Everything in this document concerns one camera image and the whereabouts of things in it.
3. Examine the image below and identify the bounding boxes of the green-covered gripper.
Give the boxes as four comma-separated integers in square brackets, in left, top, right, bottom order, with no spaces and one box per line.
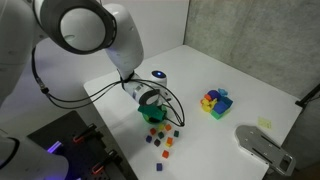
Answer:
[137,104,168,123]

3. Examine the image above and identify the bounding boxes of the blue block far left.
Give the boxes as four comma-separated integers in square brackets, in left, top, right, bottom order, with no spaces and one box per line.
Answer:
[156,163,163,171]

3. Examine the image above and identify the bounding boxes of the dark maroon block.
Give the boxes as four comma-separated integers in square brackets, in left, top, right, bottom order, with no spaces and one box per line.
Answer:
[154,139,161,147]

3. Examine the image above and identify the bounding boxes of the pile of colourful toy blocks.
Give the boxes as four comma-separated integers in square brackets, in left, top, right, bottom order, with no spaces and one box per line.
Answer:
[200,88,233,120]

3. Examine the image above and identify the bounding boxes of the grey metal mounting plate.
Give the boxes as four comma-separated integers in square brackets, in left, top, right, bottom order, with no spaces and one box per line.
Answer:
[235,125,296,176]

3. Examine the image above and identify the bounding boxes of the black tripod stand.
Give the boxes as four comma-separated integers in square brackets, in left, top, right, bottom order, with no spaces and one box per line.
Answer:
[295,83,320,108]

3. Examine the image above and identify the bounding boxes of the black base plate with clamps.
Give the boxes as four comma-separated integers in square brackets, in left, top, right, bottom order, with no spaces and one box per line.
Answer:
[28,111,137,180]

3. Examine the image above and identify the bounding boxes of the dark green block lower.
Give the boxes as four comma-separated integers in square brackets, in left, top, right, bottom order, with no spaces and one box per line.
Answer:
[173,130,179,137]

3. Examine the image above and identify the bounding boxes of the orange-red block upper left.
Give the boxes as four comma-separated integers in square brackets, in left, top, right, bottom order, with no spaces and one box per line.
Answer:
[162,150,169,159]

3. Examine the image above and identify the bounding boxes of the dark green block middle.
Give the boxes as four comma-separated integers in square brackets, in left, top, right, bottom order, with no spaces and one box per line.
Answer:
[158,132,164,139]

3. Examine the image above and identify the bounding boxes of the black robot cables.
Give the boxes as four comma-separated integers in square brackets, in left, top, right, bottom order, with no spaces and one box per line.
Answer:
[31,46,186,128]

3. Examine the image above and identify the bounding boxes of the blue block near maroon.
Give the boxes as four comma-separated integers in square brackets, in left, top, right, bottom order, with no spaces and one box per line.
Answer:
[146,135,152,143]

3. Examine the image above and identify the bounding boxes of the orange block beside yellow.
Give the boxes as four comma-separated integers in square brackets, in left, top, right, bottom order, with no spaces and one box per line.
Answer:
[166,137,173,145]

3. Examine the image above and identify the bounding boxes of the green plastic bowl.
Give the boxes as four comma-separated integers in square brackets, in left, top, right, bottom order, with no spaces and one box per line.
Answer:
[141,105,168,125]

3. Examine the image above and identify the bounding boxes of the yellow block at bowl rim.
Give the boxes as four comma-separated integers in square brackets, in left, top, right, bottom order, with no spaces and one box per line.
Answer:
[158,124,165,131]

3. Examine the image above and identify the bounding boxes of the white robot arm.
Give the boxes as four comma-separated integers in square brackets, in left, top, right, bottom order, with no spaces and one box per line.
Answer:
[0,0,160,180]

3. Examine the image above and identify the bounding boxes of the dark green block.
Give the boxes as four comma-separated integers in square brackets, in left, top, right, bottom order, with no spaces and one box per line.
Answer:
[158,132,164,139]
[173,130,179,137]

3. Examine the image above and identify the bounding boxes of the yellow sticky note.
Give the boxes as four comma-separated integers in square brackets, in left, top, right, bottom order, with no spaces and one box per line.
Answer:
[258,117,272,129]

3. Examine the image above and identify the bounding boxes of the orange block near bowl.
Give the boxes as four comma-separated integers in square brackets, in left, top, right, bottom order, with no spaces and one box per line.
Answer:
[165,124,172,131]

